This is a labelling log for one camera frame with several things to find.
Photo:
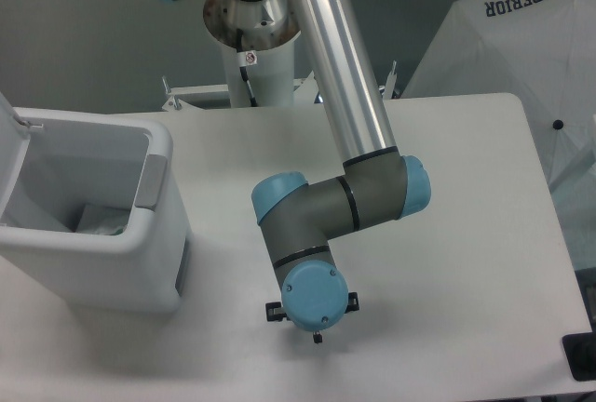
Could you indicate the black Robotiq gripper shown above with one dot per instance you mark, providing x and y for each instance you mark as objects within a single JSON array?
[{"x": 275, "y": 312}]

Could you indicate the white plastic wrapper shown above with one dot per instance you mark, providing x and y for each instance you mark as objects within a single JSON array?
[{"x": 101, "y": 220}]

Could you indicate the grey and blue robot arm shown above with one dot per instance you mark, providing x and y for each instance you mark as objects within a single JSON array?
[{"x": 298, "y": 219}]

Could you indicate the white plastic trash can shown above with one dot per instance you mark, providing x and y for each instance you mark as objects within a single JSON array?
[{"x": 53, "y": 163}]

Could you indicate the black device at table edge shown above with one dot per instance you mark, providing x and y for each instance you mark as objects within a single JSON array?
[{"x": 579, "y": 349}]

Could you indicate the white umbrella with navy lettering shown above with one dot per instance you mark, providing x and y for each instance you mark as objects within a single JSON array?
[{"x": 542, "y": 51}]

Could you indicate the white metal base frame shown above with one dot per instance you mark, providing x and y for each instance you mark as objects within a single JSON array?
[{"x": 218, "y": 96}]

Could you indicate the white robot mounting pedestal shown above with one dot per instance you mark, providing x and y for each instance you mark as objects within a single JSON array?
[{"x": 256, "y": 40}]

